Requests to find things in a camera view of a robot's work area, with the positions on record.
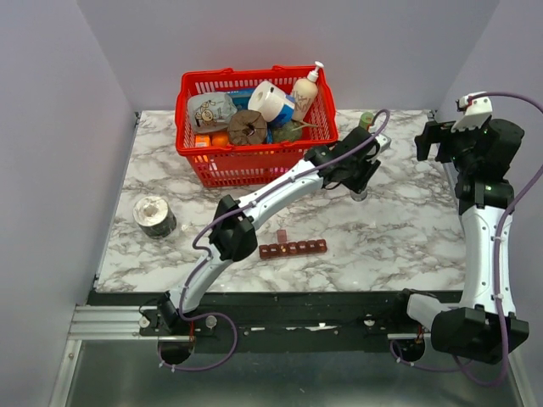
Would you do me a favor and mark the green round vegetable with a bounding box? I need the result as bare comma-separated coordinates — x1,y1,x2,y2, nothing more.
271,120,303,143

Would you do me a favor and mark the orange fruit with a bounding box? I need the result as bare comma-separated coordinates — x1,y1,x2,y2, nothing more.
210,131,229,148

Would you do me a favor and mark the cream pump lotion bottle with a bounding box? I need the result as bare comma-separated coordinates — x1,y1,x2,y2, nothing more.
291,61,324,122

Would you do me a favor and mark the white toilet paper roll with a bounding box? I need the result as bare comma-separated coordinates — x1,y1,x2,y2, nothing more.
248,81,286,122

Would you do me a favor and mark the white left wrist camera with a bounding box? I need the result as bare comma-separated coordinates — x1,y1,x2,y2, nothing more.
375,135,391,154

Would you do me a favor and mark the green cylindrical can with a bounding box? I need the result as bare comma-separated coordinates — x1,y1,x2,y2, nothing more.
359,112,374,130

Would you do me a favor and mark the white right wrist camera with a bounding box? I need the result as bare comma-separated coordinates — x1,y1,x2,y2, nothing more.
451,92,493,132

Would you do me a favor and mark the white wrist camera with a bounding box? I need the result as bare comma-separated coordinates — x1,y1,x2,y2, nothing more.
451,92,493,132
375,135,391,154

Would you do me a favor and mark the grey cartoon snack bag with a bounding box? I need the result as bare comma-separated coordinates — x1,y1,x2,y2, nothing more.
187,92,238,134

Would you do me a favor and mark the red plastic shopping basket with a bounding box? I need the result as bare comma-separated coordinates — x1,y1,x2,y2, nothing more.
175,62,339,187

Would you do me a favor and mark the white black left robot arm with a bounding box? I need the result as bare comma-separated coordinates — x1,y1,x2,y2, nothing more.
156,127,391,335

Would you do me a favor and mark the orange small box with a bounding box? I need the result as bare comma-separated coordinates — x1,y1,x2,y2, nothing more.
194,135,212,148

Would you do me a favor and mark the blue package in basket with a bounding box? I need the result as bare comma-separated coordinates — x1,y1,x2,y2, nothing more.
227,88,255,110

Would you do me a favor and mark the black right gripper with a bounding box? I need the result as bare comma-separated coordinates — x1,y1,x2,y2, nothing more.
415,120,490,172

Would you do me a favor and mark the red weekly pill organizer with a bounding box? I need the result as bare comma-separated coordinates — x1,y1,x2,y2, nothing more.
259,229,327,260

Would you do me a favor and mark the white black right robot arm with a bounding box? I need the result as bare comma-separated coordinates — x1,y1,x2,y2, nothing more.
390,119,529,365

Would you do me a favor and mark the white-capped pill bottle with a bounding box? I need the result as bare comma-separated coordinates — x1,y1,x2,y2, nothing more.
350,189,368,202

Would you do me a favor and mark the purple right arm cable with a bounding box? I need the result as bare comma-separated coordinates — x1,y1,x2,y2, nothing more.
389,92,543,387

